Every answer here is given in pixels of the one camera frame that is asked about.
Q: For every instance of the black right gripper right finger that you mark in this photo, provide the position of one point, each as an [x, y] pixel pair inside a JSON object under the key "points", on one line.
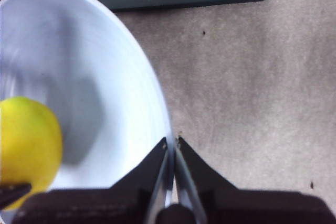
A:
{"points": [[262, 208]]}

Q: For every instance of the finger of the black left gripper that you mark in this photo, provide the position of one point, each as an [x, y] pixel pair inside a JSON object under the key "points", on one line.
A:
{"points": [[11, 193]]}

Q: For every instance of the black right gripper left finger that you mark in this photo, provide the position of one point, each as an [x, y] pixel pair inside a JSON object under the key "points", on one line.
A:
{"points": [[105, 205]]}

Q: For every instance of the yellow lemon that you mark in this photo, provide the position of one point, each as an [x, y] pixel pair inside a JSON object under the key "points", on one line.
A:
{"points": [[29, 140]]}

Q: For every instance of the light blue round plate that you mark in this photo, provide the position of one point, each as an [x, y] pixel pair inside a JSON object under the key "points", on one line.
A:
{"points": [[92, 51]]}

